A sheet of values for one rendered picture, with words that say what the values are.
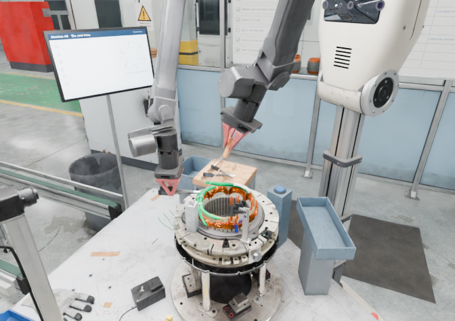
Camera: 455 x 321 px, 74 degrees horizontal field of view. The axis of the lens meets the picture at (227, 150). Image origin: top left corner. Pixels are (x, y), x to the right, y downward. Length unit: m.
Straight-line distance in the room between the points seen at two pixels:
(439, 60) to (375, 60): 2.02
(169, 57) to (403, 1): 0.62
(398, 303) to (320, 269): 1.30
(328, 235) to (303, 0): 0.70
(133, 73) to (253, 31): 1.55
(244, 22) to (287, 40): 2.44
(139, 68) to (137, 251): 1.00
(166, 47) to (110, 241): 0.87
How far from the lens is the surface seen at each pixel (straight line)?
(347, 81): 1.02
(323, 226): 1.06
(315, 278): 1.12
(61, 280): 1.32
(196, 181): 1.18
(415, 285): 2.49
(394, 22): 0.96
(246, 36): 3.08
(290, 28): 0.63
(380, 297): 2.33
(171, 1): 0.90
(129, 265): 1.28
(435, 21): 2.94
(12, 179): 2.21
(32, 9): 4.41
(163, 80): 0.83
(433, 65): 2.98
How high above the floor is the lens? 1.68
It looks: 26 degrees down
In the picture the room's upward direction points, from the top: straight up
